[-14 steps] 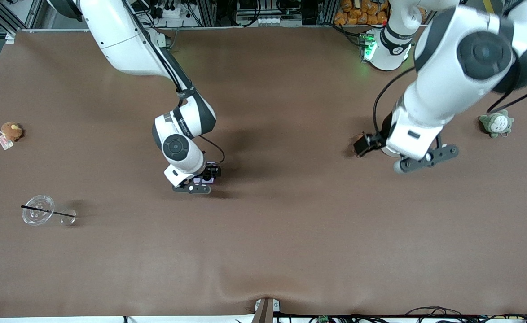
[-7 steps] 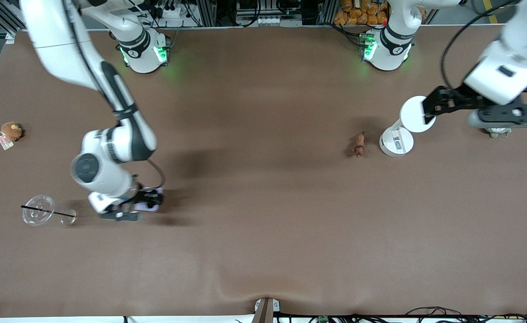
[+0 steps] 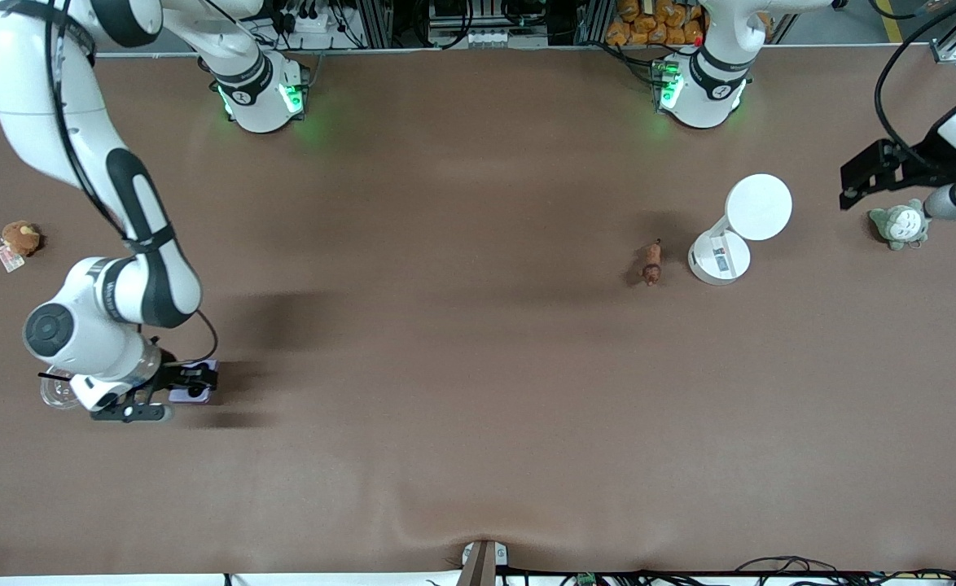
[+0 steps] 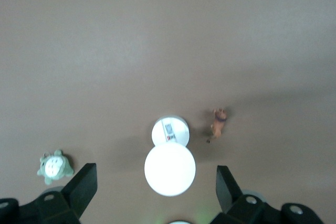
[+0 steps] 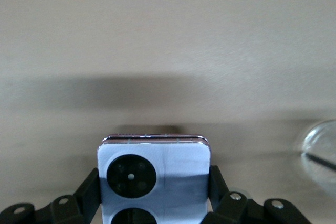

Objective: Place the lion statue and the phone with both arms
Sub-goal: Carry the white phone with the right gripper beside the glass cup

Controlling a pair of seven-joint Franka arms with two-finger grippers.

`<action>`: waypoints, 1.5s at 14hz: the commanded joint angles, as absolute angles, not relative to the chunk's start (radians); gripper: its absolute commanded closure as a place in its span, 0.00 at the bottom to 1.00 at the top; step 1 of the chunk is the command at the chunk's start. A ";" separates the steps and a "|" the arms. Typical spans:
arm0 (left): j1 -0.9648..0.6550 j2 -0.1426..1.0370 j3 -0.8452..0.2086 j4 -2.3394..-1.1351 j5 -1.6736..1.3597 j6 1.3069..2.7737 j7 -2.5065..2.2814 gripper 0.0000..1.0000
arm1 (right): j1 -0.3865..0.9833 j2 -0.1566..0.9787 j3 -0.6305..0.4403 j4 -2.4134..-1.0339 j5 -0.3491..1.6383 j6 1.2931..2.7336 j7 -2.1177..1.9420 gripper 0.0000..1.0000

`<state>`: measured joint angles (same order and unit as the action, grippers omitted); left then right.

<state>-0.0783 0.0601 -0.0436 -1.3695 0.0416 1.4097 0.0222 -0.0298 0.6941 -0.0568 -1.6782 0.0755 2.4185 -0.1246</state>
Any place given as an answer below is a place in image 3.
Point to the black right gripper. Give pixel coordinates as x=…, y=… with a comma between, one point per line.
x=170, y=376

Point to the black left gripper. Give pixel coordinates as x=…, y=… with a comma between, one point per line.
x=923, y=159

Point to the lilac flip phone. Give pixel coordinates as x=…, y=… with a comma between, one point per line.
x=193, y=399

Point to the brown lion statue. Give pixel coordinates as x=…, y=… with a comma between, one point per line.
x=651, y=264

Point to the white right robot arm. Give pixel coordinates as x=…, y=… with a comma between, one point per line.
x=79, y=138

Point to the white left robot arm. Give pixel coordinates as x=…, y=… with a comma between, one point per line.
x=702, y=94

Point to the grey Totoro plush toy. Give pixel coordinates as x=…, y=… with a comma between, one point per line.
x=900, y=224

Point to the white desk lamp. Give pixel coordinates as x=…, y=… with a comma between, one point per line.
x=743, y=224

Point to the clear plastic cup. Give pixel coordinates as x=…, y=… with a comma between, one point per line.
x=54, y=395

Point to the black straw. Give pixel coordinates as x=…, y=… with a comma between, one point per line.
x=53, y=376

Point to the brown plush toy with tag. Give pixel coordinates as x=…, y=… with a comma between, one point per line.
x=20, y=238

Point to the orange stuffed items pile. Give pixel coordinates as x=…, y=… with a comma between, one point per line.
x=657, y=23

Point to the white power strip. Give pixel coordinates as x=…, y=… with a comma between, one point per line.
x=307, y=20

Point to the camera mount post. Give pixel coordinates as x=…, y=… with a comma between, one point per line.
x=482, y=563

